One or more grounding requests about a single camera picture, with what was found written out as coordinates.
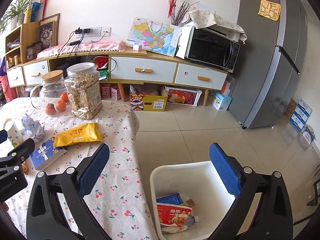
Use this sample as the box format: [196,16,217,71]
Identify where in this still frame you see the white paper cup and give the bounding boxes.
[3,118,23,147]

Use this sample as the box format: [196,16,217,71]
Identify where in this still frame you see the blue cardboard box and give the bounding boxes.
[156,193,183,205]

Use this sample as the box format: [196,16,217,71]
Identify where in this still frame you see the red instant noodle bag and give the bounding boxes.
[156,203,193,226]

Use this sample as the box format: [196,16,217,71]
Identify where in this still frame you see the clear plastic water bottle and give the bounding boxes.
[184,215,199,227]

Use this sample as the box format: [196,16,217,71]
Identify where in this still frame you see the white plastic trash bin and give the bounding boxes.
[150,161,235,239]

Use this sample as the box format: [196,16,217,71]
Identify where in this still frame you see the crumpled paper ball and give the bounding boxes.
[21,115,44,142]

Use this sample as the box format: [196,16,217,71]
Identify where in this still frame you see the cherry print tablecloth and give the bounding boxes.
[1,98,157,239]

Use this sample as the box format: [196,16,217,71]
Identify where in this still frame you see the yellow snack packet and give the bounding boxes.
[54,122,103,147]

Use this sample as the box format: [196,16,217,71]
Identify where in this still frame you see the blue white snack box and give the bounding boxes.
[30,137,67,171]

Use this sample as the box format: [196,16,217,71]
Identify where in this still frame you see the glass jar with wooden lid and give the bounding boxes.
[30,70,69,116]

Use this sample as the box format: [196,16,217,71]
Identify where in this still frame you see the light blue carton box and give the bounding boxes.
[208,90,232,111]

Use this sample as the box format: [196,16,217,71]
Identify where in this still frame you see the wooden shelf unit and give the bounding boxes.
[5,22,39,88]

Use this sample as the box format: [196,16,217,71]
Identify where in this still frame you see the red white gift box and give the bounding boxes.
[164,86,202,107]

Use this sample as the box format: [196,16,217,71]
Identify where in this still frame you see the brown cardboard box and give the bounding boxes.
[284,99,297,119]

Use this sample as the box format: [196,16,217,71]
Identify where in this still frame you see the clear jar of biscuit sticks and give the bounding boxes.
[65,62,102,120]

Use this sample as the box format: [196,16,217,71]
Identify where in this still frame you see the stacked blue white cartons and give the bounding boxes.
[289,99,312,132]

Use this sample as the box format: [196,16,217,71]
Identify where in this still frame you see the yellow cardboard box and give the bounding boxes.
[130,83,168,112]

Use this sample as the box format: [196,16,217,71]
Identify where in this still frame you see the white wooden TV cabinet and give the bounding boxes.
[7,48,228,100]

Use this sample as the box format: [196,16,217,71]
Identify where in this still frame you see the framed cat picture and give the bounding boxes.
[37,13,60,49]

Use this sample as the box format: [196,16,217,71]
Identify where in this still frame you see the potted green plant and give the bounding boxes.
[1,0,32,34]

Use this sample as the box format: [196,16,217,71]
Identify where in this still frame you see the black microwave oven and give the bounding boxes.
[175,26,240,73]

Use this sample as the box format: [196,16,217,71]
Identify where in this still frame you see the colourful map puzzle board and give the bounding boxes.
[126,17,182,57]

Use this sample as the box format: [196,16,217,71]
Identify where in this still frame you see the floral cloth on microwave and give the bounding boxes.
[182,9,247,44]

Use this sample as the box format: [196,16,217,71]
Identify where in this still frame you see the silver double-door refrigerator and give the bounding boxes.
[228,0,308,129]

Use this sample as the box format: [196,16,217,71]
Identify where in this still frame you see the yellow fridge note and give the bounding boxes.
[258,0,281,21]

